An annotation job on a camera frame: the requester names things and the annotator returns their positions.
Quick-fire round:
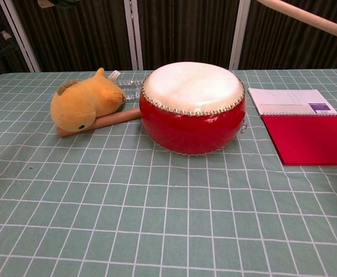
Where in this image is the orange plush animal toy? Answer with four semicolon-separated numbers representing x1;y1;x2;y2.
50;67;126;133

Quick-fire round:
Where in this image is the brown wooden rod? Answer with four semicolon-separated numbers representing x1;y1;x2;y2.
56;108;142;138

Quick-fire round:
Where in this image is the red cover spiral notebook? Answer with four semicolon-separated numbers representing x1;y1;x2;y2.
248;88;337;167

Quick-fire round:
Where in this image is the red drum white skin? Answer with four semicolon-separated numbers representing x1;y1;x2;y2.
138;61;246;156

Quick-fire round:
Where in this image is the green checked tablecloth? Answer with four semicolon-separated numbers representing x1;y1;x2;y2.
0;68;337;277

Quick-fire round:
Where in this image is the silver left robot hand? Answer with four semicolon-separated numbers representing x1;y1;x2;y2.
38;0;81;8

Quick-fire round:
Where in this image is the clear plastic water bottle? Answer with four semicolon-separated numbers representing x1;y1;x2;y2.
115;76;146;102

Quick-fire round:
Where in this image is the light wooden drumstick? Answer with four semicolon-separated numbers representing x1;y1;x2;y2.
256;0;337;38

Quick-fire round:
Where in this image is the white partition frame post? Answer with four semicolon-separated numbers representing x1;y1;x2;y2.
124;0;144;71
229;0;252;71
0;0;41;73

